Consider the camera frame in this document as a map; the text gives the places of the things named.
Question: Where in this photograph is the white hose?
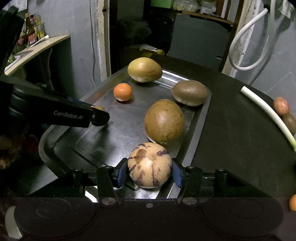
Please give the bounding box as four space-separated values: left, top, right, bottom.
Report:
228 0 277 71

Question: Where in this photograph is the green container on shelf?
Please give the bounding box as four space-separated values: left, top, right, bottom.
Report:
151 0 174 9

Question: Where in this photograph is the dark cabinet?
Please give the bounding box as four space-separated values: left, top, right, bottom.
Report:
169 14 233 72

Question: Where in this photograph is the dark sauce bottle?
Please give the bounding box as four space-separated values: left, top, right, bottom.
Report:
25 13 37 46

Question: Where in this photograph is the beige countertop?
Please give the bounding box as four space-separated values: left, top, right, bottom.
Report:
4 35 70 75

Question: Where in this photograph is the yellow box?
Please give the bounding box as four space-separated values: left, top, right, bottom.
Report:
143 45 165 58

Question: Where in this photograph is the dark green-brown fruit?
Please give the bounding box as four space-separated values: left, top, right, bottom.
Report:
282 113 296 136

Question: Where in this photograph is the small orange tangerine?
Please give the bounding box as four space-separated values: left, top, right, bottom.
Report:
113 83 133 102

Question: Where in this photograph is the reddish passion fruit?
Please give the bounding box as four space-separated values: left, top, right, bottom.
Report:
273 97 290 117

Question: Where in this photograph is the brown kiwi-like fruit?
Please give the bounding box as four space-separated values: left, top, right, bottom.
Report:
171 80 208 106

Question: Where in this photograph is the orange tangerine at edge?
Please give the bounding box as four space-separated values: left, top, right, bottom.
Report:
288 194 296 211

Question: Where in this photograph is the small brown kiwi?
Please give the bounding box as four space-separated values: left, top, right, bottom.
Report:
92 105 105 111

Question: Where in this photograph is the white leek stalk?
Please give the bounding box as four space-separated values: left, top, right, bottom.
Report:
240 86 296 151

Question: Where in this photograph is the striped pepino melon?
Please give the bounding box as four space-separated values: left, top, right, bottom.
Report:
127 142 172 189

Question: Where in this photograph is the metal tray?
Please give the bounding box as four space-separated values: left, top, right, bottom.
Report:
38 66 212 200

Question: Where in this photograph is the yellow-green mango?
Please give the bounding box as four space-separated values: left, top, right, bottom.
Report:
127 57 163 83

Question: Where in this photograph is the brown round fruit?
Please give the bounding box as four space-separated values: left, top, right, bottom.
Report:
144 99 185 145

